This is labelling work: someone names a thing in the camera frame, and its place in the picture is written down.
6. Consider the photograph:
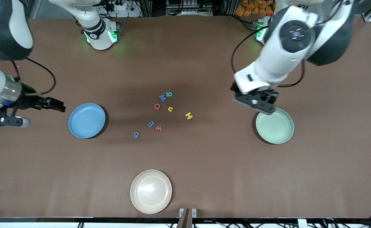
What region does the green plate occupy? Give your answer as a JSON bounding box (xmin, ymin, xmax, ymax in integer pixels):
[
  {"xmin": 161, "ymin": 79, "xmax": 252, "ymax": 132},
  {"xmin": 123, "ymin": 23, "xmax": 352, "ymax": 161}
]
[{"xmin": 256, "ymin": 107, "xmax": 295, "ymax": 145}]

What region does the blue plate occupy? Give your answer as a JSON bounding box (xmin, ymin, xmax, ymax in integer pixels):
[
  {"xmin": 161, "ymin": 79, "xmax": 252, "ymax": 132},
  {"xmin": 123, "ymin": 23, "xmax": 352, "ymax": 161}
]
[{"xmin": 68, "ymin": 103, "xmax": 106, "ymax": 139}]

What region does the orange packet bag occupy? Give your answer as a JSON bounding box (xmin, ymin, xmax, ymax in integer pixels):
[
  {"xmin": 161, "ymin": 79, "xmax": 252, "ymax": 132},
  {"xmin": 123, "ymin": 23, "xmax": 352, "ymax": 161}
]
[{"xmin": 235, "ymin": 0, "xmax": 274, "ymax": 16}]

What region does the grey electronics box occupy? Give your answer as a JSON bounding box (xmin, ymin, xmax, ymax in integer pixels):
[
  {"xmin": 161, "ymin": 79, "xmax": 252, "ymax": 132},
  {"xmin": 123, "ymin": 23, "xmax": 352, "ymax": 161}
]
[{"xmin": 166, "ymin": 0, "xmax": 214, "ymax": 16}]

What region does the beige plate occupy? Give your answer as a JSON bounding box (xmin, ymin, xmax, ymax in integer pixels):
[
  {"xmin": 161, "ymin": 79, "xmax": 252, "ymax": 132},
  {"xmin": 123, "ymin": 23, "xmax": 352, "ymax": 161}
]
[{"xmin": 130, "ymin": 169, "xmax": 172, "ymax": 214}]

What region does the white left camera mount block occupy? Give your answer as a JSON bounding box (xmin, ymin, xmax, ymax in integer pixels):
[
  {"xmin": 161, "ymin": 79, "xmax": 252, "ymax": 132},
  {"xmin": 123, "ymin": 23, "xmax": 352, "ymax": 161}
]
[{"xmin": 234, "ymin": 62, "xmax": 281, "ymax": 95}]

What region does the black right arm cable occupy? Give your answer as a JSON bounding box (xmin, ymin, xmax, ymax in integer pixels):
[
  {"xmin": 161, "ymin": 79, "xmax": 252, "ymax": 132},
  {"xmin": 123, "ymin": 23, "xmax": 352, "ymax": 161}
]
[{"xmin": 11, "ymin": 58, "xmax": 57, "ymax": 95}]

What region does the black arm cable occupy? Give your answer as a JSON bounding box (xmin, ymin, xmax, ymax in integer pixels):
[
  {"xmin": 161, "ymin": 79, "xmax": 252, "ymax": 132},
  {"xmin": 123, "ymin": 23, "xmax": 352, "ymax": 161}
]
[
  {"xmin": 231, "ymin": 25, "xmax": 305, "ymax": 88},
  {"xmin": 11, "ymin": 58, "xmax": 57, "ymax": 95}
]

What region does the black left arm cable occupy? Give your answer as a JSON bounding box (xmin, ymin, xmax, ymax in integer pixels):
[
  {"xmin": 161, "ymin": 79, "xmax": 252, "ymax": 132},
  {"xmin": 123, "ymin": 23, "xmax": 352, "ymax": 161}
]
[{"xmin": 231, "ymin": 25, "xmax": 305, "ymax": 88}]

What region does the brown stand post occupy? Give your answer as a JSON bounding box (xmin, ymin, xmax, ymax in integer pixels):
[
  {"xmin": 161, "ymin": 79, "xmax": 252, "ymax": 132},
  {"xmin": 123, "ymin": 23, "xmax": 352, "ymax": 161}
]
[{"xmin": 176, "ymin": 208, "xmax": 190, "ymax": 228}]

